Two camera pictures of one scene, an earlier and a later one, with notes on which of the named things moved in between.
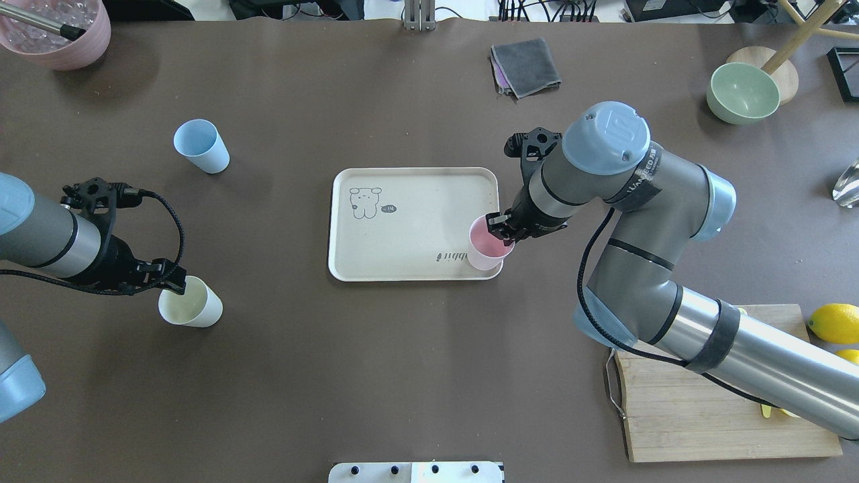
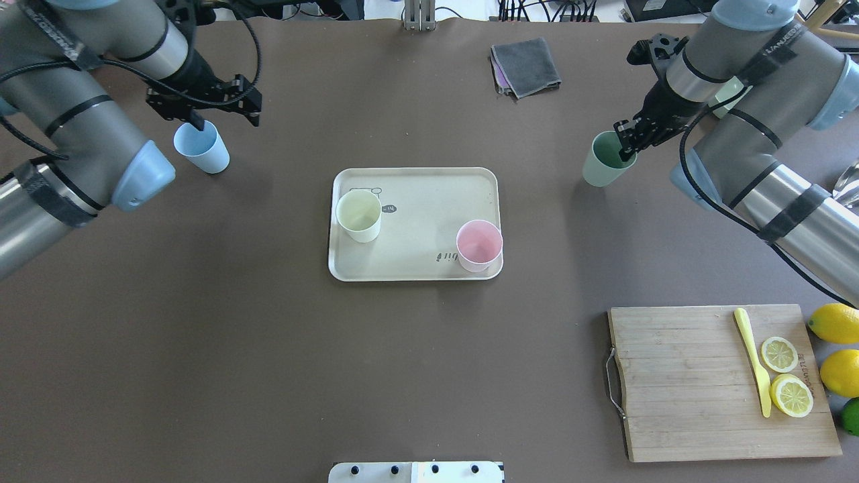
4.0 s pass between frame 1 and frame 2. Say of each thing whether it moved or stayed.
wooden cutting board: stayed
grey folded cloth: stayed
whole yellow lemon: stayed
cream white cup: moved
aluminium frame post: stayed
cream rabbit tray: stayed
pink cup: moved
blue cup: stayed
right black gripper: moved
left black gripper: moved
